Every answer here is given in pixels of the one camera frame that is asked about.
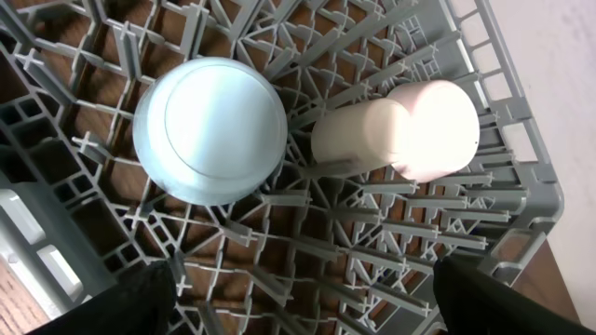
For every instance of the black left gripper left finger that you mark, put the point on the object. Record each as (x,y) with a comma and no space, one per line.
(142,304)

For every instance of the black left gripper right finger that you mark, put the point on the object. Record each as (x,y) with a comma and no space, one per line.
(473,303)

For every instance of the pink bowl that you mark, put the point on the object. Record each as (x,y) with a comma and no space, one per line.
(442,134)

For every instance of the light blue bowl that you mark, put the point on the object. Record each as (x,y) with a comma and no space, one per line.
(210,131)

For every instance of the white cup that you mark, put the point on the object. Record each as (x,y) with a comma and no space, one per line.
(373,134)

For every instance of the grey dishwasher rack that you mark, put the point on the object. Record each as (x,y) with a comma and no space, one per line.
(305,252)

